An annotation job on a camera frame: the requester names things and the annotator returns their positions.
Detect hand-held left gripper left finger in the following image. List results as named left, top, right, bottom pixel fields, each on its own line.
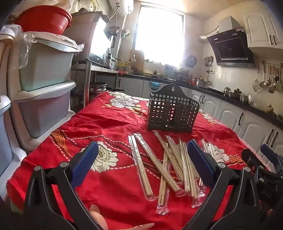
left=23, top=141, right=99, bottom=230

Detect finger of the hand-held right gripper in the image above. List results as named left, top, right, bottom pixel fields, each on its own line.
left=260, top=144, right=283, bottom=171
left=241, top=149, right=266, bottom=172

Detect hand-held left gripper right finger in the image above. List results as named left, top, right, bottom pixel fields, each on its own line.
left=181, top=139, right=261, bottom=230

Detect pile of chopsticks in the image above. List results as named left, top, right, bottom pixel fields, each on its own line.
left=128, top=130, right=218, bottom=215

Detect black plastic utensil basket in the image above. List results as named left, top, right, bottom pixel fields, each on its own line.
left=147, top=84, right=200, bottom=133

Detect row of hanging kitchen utensils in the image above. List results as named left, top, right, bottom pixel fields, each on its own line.
left=252, top=61, right=283, bottom=94

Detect person's left hand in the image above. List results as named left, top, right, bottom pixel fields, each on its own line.
left=89, top=205, right=155, bottom=230

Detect black kitchen countertop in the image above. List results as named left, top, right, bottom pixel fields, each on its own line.
left=118, top=73, right=283, bottom=124

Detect clear plastic bags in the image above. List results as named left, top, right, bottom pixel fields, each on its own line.
left=248, top=95, right=283, bottom=118

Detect red floral tablecloth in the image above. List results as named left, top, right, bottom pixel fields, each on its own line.
left=6, top=91, right=266, bottom=230

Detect white lower cabinets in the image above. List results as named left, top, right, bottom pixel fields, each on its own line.
left=116, top=76, right=283, bottom=160

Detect white cabinets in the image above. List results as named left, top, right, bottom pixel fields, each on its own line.
left=116, top=76, right=283, bottom=160
left=242, top=8, right=283, bottom=51

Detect stacked steel pots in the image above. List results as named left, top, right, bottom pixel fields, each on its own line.
left=89, top=82, right=108, bottom=94

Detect white plastic bin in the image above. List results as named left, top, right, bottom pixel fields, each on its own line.
left=0, top=95, right=28, bottom=177

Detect cluster of condiment bottles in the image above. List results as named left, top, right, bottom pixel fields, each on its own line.
left=165, top=65, right=199, bottom=86

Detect metal shelf table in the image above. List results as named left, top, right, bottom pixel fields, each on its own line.
left=72, top=62, right=120, bottom=107

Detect small round fan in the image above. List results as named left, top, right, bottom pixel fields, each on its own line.
left=184, top=55, right=197, bottom=68

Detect white plastic drawer cabinet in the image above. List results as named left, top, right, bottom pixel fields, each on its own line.
left=0, top=24, right=81, bottom=157

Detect black range hood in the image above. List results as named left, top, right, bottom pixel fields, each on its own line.
left=207, top=16, right=256, bottom=68

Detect wooden cutting board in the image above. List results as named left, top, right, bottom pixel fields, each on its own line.
left=129, top=49, right=145, bottom=73

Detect white upper cabinets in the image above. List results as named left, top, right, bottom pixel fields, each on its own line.
left=242, top=8, right=283, bottom=51

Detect microwave oven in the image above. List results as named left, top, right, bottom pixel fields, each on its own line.
left=64, top=12, right=111, bottom=67

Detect black blender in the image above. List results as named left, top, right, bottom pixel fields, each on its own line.
left=104, top=25, right=120, bottom=64

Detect kitchen window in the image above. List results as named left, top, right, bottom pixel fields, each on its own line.
left=134, top=4, right=185, bottom=66

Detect clear plastic sheet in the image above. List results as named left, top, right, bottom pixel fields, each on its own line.
left=4, top=24, right=85, bottom=68

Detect red plastic colander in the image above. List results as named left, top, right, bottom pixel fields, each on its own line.
left=16, top=5, right=72, bottom=35

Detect white water heater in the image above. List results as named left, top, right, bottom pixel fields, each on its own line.
left=115, top=0, right=135, bottom=16

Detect small wall utensil rack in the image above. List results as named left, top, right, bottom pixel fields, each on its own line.
left=204, top=56, right=214, bottom=73

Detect silver exhaust duct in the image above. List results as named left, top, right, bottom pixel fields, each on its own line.
left=198, top=26, right=219, bottom=41

